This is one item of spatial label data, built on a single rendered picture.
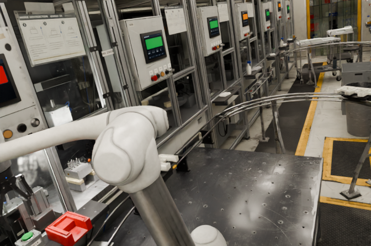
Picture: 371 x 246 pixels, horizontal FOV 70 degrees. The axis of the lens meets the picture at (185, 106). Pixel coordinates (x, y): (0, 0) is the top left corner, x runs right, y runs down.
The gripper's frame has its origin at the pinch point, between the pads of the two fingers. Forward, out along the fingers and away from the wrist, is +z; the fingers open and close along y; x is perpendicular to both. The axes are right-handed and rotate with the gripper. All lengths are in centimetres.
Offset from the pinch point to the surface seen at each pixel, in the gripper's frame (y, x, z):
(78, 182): -40.8, -21.8, 15.2
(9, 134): -11.4, -8.4, -28.9
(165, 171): -82, 8, 29
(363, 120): -323, 127, 88
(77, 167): -46, -28, 10
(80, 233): -16.7, 7.1, 21.0
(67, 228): -15.7, 0.5, 19.0
